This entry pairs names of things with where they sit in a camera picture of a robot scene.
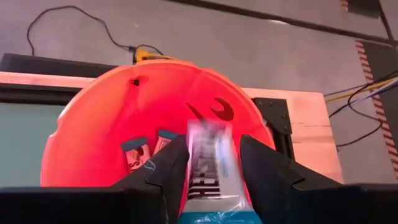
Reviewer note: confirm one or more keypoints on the black hazard-striped floor mat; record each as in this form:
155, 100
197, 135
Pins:
382, 71
363, 6

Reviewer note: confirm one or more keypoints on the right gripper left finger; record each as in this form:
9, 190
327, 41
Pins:
161, 186

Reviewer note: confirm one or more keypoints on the black aluminium table frame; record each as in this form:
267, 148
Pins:
273, 115

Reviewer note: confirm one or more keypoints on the white blue candy bar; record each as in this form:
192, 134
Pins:
136, 155
211, 174
164, 141

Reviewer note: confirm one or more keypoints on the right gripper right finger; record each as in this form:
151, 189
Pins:
273, 186

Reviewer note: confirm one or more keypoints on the orange pumpkin bucket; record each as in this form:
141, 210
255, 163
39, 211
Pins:
109, 124

